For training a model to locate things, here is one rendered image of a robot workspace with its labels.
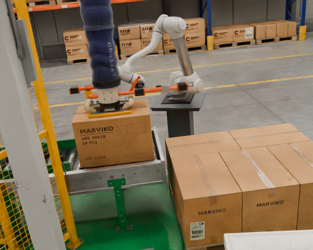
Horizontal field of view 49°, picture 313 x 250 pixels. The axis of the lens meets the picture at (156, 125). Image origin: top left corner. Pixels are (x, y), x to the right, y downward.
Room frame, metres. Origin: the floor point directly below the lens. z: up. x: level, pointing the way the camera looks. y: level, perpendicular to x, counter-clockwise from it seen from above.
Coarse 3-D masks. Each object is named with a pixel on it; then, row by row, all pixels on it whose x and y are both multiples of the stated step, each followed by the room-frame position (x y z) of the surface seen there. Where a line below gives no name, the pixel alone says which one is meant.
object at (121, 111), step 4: (100, 108) 2.58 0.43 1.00; (120, 108) 2.61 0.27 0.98; (128, 108) 2.60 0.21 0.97; (96, 112) 2.56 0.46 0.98; (100, 112) 2.55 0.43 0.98; (104, 112) 2.55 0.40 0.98; (108, 112) 2.54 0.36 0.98; (112, 112) 2.54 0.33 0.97; (116, 112) 2.53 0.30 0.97; (120, 112) 2.53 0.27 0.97; (124, 112) 2.53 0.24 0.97; (128, 112) 2.53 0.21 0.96; (88, 116) 2.51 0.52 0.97; (92, 116) 2.51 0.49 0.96; (96, 116) 2.52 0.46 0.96; (100, 116) 2.52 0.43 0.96
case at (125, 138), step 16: (80, 112) 2.68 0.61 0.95; (144, 112) 2.54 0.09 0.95; (80, 128) 2.46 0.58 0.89; (96, 128) 2.46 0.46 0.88; (112, 128) 2.47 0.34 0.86; (128, 128) 2.47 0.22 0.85; (144, 128) 2.48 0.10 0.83; (80, 144) 2.46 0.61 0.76; (96, 144) 2.46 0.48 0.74; (112, 144) 2.47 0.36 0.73; (128, 144) 2.47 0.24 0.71; (144, 144) 2.48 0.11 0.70; (80, 160) 2.45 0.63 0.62; (96, 160) 2.46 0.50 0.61; (112, 160) 2.46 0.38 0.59; (128, 160) 2.47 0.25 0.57; (144, 160) 2.47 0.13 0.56
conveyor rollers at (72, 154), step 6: (66, 150) 2.85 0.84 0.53; (72, 150) 2.81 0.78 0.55; (72, 156) 2.69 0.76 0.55; (156, 156) 2.54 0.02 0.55; (0, 162) 2.71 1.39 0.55; (48, 162) 2.62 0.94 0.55; (72, 162) 2.60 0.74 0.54; (78, 162) 2.57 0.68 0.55; (6, 168) 2.58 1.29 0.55; (78, 168) 2.46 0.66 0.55; (90, 168) 2.44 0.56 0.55
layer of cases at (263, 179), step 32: (256, 128) 2.91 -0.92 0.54; (288, 128) 2.85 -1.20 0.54; (192, 160) 2.42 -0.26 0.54; (224, 160) 2.37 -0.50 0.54; (256, 160) 2.32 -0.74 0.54; (288, 160) 2.28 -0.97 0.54; (192, 192) 1.97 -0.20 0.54; (224, 192) 1.94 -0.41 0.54; (256, 192) 1.93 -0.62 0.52; (288, 192) 1.95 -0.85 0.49; (192, 224) 1.90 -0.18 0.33; (224, 224) 1.92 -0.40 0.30; (256, 224) 1.93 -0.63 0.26; (288, 224) 1.95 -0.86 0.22
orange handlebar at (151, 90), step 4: (80, 88) 2.90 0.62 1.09; (84, 88) 2.90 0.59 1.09; (88, 88) 2.90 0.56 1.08; (92, 88) 2.91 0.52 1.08; (148, 88) 2.70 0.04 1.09; (152, 88) 2.68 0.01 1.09; (156, 88) 2.70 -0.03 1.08; (160, 88) 2.67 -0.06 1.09; (172, 88) 2.67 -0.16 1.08; (176, 88) 2.67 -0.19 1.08; (124, 92) 2.65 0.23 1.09; (128, 92) 2.65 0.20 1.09; (132, 92) 2.65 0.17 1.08; (152, 92) 2.66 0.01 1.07; (88, 96) 2.65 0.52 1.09; (92, 96) 2.63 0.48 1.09; (96, 96) 2.63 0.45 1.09
